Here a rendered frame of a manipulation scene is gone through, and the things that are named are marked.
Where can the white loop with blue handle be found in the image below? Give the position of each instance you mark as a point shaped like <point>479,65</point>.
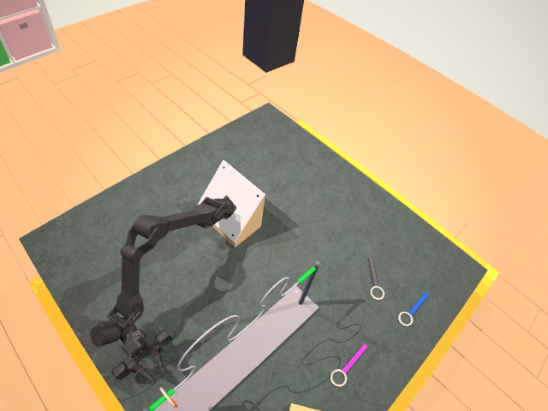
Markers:
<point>411,312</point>

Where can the orange handle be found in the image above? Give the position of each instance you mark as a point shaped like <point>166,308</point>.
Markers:
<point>169,398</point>

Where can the white ring with pink handle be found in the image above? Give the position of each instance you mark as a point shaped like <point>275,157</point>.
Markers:
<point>346,368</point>

